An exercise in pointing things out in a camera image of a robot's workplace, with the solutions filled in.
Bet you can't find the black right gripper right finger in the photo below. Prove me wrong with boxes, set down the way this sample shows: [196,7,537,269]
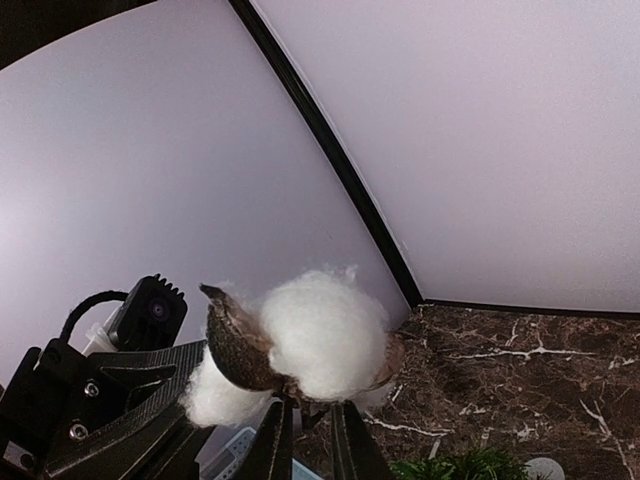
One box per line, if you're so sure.
[330,401,394,480]

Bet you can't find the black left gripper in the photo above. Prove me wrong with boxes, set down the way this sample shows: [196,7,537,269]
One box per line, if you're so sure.
[1,275,210,479]

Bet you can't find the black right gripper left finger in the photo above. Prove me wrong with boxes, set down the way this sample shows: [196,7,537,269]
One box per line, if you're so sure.
[236,398,294,480]

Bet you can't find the white cotton boll ornament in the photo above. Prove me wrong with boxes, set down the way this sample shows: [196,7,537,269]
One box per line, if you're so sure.
[181,270,405,430]

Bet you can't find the small green christmas tree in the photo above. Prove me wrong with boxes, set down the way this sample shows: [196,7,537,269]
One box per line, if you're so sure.
[390,447,529,480]

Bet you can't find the white ball string lights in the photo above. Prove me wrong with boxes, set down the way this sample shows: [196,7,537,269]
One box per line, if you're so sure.
[524,456,567,480]

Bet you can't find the light blue plastic basket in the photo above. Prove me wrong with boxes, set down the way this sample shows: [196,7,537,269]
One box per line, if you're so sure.
[205,425,326,480]

